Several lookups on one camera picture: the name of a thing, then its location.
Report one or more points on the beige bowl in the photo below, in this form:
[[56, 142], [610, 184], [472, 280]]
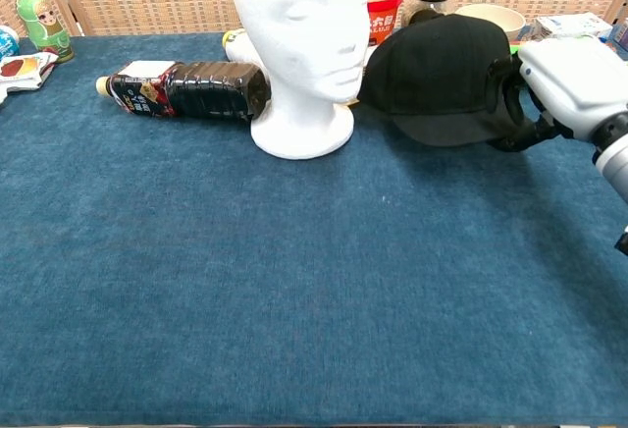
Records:
[[507, 16]]

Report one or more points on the white foam mannequin head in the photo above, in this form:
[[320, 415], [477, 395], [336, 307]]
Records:
[[294, 30]]

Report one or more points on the dark coffee bottle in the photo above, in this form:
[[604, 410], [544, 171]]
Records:
[[206, 89]]

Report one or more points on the black baseball cap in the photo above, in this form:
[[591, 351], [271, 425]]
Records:
[[432, 65]]

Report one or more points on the red instant noodle cup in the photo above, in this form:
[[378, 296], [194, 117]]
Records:
[[385, 11]]

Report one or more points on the blue-label water bottle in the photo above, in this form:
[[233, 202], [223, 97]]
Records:
[[7, 42]]

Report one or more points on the yellow-capped white-label bottle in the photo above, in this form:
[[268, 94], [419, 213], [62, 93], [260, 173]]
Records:
[[238, 47]]

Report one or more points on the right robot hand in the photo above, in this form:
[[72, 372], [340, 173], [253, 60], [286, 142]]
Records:
[[569, 79]]

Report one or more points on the white blue milk carton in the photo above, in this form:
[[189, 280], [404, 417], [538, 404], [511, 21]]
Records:
[[569, 25]]

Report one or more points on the purple drink carton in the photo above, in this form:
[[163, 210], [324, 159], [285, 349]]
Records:
[[621, 37]]

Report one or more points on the small chestnut snack packet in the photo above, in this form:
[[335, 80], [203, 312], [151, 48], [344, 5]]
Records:
[[24, 67]]

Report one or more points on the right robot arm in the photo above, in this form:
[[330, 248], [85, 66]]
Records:
[[615, 163]]

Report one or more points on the blue carpet table cover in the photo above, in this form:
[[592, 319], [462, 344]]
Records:
[[245, 276]]

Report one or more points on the green matryoshka doll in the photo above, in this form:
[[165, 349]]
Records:
[[44, 25]]

